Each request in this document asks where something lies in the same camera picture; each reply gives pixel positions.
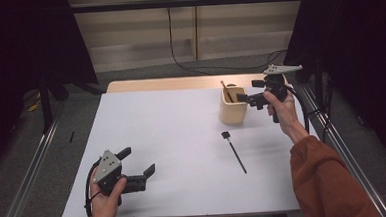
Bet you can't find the light wooden table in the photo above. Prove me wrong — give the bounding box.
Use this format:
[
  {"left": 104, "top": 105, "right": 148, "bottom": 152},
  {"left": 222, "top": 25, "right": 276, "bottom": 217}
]
[{"left": 105, "top": 71, "right": 289, "bottom": 95}]

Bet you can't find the white table mat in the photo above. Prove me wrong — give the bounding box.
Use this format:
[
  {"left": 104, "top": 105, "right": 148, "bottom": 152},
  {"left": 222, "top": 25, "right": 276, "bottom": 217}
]
[{"left": 53, "top": 81, "right": 321, "bottom": 217}]

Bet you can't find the person's right hand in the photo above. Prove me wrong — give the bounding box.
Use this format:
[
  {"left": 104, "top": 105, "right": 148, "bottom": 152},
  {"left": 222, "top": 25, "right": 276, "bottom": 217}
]
[{"left": 263, "top": 88, "right": 311, "bottom": 147}]

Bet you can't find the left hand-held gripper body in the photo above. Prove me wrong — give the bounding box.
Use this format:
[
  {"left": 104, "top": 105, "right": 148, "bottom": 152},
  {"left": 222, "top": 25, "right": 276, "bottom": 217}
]
[{"left": 90, "top": 147, "right": 149, "bottom": 208}]

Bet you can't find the long black floor cable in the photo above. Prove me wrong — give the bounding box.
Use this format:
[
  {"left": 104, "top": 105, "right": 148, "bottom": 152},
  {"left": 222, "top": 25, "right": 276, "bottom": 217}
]
[{"left": 166, "top": 0, "right": 288, "bottom": 78}]

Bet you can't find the right hand-held gripper cable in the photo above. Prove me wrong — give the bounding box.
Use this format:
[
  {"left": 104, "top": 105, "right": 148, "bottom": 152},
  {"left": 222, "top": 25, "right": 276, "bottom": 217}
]
[{"left": 284, "top": 82, "right": 332, "bottom": 137}]

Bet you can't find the hand-held gripper cable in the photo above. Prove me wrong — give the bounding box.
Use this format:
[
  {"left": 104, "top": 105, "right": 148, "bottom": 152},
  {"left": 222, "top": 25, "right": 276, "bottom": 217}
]
[
  {"left": 82, "top": 158, "right": 105, "bottom": 217},
  {"left": 284, "top": 82, "right": 332, "bottom": 137}
]

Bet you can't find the person's left hand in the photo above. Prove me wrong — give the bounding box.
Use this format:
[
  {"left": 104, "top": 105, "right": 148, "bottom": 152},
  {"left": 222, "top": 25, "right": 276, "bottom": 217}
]
[{"left": 88, "top": 174, "right": 130, "bottom": 217}]

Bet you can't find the left hand-held gripper cable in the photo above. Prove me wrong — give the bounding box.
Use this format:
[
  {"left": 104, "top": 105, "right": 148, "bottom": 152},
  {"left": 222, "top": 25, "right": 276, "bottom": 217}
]
[{"left": 82, "top": 158, "right": 105, "bottom": 217}]

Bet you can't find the black horizontal frame bar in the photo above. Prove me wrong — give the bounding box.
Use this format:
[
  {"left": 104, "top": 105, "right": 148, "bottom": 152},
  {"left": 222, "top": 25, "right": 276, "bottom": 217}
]
[{"left": 69, "top": 0, "right": 307, "bottom": 14}]

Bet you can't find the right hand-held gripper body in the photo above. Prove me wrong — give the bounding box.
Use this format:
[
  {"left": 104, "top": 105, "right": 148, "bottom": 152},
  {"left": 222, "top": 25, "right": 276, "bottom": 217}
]
[{"left": 245, "top": 63, "right": 306, "bottom": 125}]

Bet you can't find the beige square cup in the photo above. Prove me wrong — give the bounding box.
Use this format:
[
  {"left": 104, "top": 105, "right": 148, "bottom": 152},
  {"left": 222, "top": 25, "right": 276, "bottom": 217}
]
[{"left": 217, "top": 85, "right": 251, "bottom": 126}]

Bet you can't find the black brush with square head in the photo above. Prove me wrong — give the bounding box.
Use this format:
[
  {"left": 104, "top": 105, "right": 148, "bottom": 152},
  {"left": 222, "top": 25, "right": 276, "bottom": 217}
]
[{"left": 220, "top": 130, "right": 247, "bottom": 176}]

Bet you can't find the black curtain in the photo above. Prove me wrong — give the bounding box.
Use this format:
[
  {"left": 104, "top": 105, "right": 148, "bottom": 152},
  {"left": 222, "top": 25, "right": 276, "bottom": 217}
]
[
  {"left": 279, "top": 0, "right": 386, "bottom": 175},
  {"left": 0, "top": 0, "right": 103, "bottom": 180}
]

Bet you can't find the black brush with wooden handle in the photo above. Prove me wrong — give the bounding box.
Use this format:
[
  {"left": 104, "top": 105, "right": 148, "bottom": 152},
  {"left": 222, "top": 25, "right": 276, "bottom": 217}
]
[{"left": 220, "top": 79, "right": 235, "bottom": 104}]

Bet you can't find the black metal stand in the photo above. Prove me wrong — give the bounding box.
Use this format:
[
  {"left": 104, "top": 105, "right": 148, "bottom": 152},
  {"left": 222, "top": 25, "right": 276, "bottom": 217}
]
[
  {"left": 312, "top": 53, "right": 326, "bottom": 107},
  {"left": 37, "top": 67, "right": 106, "bottom": 134}
]

